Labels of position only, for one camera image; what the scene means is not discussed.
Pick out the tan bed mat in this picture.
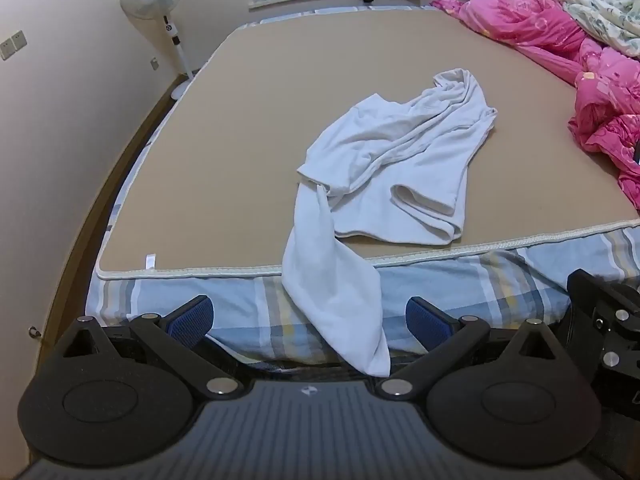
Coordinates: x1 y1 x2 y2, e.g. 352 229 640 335
96 9 639 280

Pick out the white long-sleeve shirt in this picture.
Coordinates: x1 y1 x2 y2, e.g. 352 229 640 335
281 68 498 377

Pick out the pink floral quilt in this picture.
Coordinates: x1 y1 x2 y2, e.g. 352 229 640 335
432 0 639 206

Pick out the plaid blue bed sheet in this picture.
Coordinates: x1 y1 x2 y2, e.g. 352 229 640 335
84 226 640 366

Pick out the wall light switch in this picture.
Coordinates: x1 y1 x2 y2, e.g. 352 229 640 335
0 30 27 61

